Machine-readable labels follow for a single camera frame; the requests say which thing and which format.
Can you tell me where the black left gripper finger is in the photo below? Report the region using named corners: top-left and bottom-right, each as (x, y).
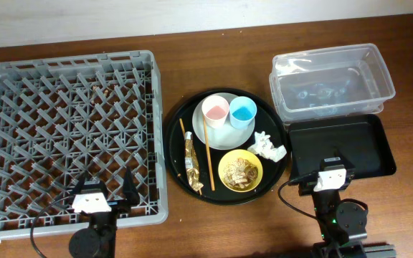
top-left (123, 167), bottom-right (140, 205)
top-left (70, 172), bottom-right (88, 196)

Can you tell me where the white tissue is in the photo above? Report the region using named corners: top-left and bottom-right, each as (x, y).
top-left (247, 131), bottom-right (287, 163)

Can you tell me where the yellow bowl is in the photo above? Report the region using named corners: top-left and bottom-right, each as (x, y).
top-left (218, 149), bottom-right (263, 193)

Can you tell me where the food scraps pile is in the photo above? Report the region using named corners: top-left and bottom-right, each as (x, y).
top-left (223, 158), bottom-right (258, 190)

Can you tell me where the gold snack wrapper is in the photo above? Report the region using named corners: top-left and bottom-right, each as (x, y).
top-left (184, 130), bottom-right (204, 193)

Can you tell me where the wooden chopstick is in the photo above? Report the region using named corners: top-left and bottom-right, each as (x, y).
top-left (179, 118), bottom-right (204, 196)
top-left (202, 115), bottom-right (216, 191)

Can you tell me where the blue cup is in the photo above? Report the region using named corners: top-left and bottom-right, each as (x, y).
top-left (229, 96), bottom-right (257, 129)

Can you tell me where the pink cup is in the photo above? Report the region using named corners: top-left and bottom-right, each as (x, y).
top-left (201, 95), bottom-right (229, 128)

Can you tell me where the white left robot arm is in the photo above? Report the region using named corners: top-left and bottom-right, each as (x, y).
top-left (69, 168), bottom-right (140, 258)

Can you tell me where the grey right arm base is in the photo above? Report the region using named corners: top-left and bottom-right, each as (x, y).
top-left (310, 242), bottom-right (397, 258)

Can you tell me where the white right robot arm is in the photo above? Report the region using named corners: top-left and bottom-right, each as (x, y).
top-left (294, 157), bottom-right (369, 257)

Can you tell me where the grey plastic dishwasher rack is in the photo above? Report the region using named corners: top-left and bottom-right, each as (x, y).
top-left (0, 50), bottom-right (168, 241)

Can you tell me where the black rectangular tray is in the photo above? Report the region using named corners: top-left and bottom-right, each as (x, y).
top-left (288, 114), bottom-right (397, 182)

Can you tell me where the round black serving tray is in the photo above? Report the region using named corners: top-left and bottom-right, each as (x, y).
top-left (163, 88), bottom-right (291, 205)

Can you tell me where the grey round plate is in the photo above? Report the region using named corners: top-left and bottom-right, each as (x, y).
top-left (192, 92), bottom-right (255, 150)

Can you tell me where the clear plastic bin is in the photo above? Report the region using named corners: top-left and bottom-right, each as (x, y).
top-left (269, 43), bottom-right (396, 124)

